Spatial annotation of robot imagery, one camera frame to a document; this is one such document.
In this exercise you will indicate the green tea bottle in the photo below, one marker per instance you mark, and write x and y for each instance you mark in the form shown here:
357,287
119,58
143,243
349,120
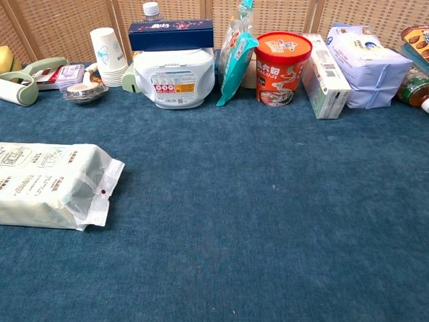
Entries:
414,87

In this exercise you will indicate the yellow sponge block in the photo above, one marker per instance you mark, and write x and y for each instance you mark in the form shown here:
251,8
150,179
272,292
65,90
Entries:
6,57

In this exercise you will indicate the blue table cloth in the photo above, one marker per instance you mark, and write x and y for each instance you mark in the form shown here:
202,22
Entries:
234,201

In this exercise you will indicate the pale green holder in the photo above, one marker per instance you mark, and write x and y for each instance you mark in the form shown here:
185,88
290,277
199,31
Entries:
127,80

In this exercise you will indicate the green lint roller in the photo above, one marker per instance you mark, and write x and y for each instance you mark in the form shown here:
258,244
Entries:
31,85

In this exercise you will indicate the small purple box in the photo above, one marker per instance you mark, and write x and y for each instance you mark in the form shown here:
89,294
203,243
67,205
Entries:
70,75

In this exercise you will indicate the red and white box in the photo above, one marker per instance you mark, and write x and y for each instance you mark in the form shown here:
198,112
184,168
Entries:
47,78

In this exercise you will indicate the white spoon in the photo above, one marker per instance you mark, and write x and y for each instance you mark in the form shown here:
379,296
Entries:
80,88

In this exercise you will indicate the white printed plastic package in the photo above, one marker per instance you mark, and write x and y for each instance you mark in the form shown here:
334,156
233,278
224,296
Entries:
40,181

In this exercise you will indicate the red lidded round container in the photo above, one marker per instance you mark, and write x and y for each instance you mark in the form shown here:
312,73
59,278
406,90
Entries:
278,67

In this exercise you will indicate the pale blue tissue pack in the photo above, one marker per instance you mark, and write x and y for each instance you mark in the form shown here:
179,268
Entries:
368,67

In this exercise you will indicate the clear water bottle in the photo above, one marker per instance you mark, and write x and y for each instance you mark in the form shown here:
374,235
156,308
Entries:
151,11

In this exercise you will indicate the teal snack bag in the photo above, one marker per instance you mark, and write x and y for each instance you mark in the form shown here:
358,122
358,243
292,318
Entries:
236,63

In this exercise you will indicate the white plastic tub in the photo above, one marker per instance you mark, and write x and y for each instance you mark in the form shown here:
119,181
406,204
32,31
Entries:
174,70

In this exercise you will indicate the white long carton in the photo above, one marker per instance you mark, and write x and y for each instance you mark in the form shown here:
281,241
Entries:
326,84

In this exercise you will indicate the navy blue long box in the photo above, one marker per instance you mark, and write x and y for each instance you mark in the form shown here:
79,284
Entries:
171,35

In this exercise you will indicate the woven wooden folding screen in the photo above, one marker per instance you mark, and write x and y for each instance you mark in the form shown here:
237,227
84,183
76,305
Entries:
60,20

